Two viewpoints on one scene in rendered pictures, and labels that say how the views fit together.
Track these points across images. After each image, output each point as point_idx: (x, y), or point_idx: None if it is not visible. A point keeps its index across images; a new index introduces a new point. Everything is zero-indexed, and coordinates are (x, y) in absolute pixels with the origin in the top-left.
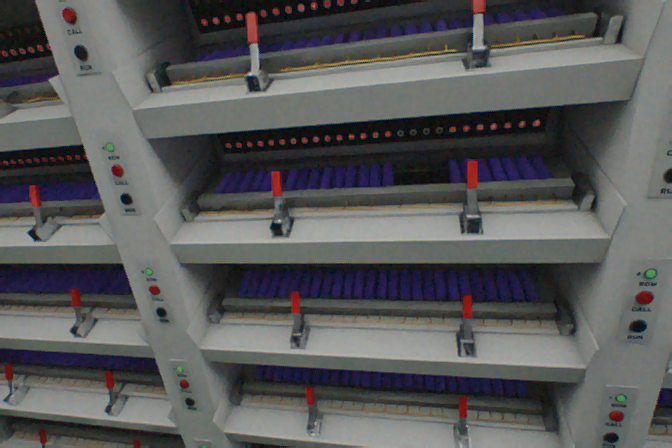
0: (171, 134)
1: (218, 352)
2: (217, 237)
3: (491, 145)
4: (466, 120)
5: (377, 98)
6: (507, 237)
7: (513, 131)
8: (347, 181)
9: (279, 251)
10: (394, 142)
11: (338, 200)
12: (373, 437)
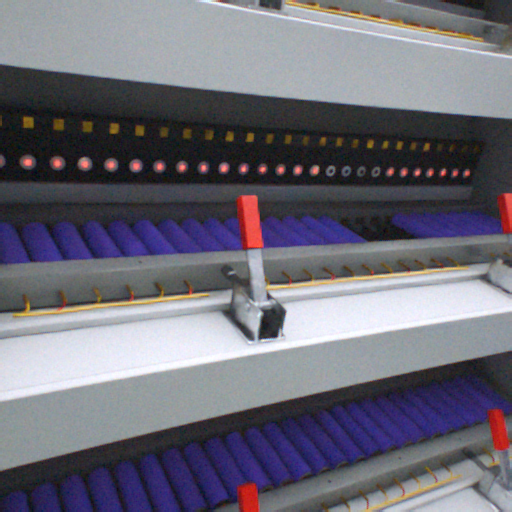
0: (16, 58)
1: None
2: (106, 364)
3: (424, 199)
4: (406, 160)
5: (447, 73)
6: None
7: (444, 182)
8: (298, 238)
9: (263, 375)
10: (320, 185)
11: (313, 266)
12: None
